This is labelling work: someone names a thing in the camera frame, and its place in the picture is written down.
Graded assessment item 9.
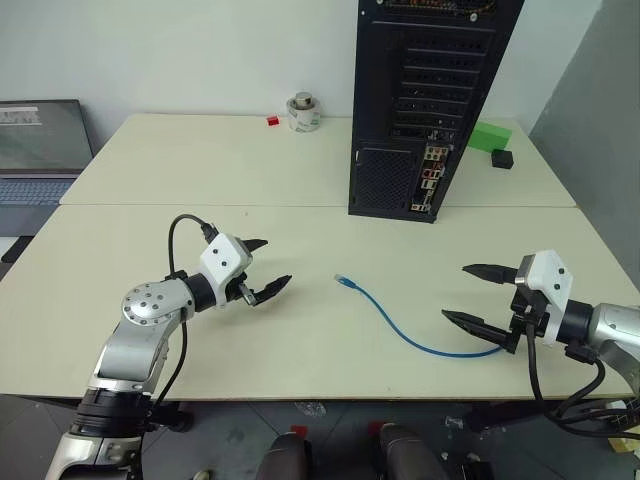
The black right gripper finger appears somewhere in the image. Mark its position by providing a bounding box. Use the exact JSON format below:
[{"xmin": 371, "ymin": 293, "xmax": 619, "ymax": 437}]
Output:
[
  {"xmin": 460, "ymin": 262, "xmax": 522, "ymax": 288},
  {"xmin": 440, "ymin": 308, "xmax": 513, "ymax": 351}
]

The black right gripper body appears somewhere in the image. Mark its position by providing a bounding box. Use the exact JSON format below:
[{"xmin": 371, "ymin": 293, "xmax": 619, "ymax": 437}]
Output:
[{"xmin": 506, "ymin": 286, "xmax": 550, "ymax": 355}]

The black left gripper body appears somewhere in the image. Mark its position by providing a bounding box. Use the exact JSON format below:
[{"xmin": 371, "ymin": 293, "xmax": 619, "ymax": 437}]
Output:
[{"xmin": 224, "ymin": 271, "xmax": 259, "ymax": 307}]

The white tape roll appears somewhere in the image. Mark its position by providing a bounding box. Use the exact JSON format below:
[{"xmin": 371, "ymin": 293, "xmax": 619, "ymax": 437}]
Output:
[{"xmin": 286, "ymin": 97, "xmax": 322, "ymax": 135}]

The green block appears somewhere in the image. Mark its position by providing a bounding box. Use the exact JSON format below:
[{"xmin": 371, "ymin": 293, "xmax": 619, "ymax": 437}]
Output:
[{"xmin": 467, "ymin": 120, "xmax": 514, "ymax": 152}]

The dark rounded shape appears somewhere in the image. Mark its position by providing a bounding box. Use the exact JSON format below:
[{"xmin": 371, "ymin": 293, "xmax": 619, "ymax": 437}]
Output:
[
  {"xmin": 255, "ymin": 431, "xmax": 315, "ymax": 480},
  {"xmin": 376, "ymin": 422, "xmax": 452, "ymax": 480}
]

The grey partition panel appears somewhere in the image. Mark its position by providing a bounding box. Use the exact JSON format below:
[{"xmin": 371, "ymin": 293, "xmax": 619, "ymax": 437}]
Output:
[{"xmin": 528, "ymin": 0, "xmax": 640, "ymax": 297}]

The black computer tower case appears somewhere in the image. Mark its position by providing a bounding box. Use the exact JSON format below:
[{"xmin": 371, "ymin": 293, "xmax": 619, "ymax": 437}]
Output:
[{"xmin": 347, "ymin": 0, "xmax": 526, "ymax": 225}]

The grey laptop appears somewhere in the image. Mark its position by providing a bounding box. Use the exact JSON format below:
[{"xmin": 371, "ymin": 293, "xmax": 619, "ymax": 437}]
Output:
[{"xmin": 0, "ymin": 98, "xmax": 97, "ymax": 239}]

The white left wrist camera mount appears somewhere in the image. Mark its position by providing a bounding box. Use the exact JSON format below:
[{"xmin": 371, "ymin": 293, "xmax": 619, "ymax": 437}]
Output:
[{"xmin": 199, "ymin": 233, "xmax": 254, "ymax": 309}]

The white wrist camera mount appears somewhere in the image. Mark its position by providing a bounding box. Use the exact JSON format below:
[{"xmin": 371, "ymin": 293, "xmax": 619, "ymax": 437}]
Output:
[
  {"xmin": 514, "ymin": 249, "xmax": 572, "ymax": 347},
  {"xmin": 199, "ymin": 233, "xmax": 254, "ymax": 309}
]

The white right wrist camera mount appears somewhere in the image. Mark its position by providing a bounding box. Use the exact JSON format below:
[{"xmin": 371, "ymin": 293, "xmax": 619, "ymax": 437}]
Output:
[{"xmin": 514, "ymin": 249, "xmax": 572, "ymax": 347}]

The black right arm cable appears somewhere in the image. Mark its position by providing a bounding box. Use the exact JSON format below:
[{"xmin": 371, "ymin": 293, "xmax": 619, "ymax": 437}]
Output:
[{"xmin": 521, "ymin": 319, "xmax": 640, "ymax": 439}]

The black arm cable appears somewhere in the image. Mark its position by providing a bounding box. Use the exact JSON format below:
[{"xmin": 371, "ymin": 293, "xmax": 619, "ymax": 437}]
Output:
[
  {"xmin": 521, "ymin": 319, "xmax": 640, "ymax": 439},
  {"xmin": 148, "ymin": 213, "xmax": 220, "ymax": 417}
]

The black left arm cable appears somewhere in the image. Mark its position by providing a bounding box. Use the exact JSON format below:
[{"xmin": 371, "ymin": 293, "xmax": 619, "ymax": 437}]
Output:
[{"xmin": 148, "ymin": 213, "xmax": 220, "ymax": 417}]

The blue ethernet cable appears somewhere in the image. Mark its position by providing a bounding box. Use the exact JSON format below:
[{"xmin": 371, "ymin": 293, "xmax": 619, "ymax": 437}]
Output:
[{"xmin": 333, "ymin": 272, "xmax": 502, "ymax": 359}]

